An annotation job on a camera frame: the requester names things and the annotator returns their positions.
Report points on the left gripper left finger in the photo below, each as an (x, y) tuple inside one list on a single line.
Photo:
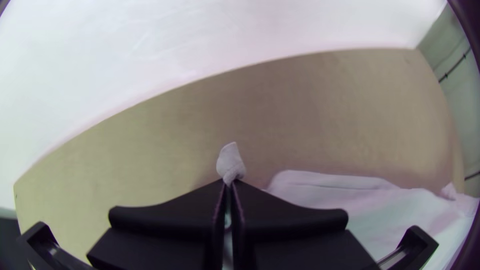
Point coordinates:
[(165, 232)]

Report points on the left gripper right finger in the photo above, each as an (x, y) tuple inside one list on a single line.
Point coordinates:
[(292, 236)]

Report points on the grey t-shirt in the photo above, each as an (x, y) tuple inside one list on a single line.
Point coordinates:
[(375, 210)]

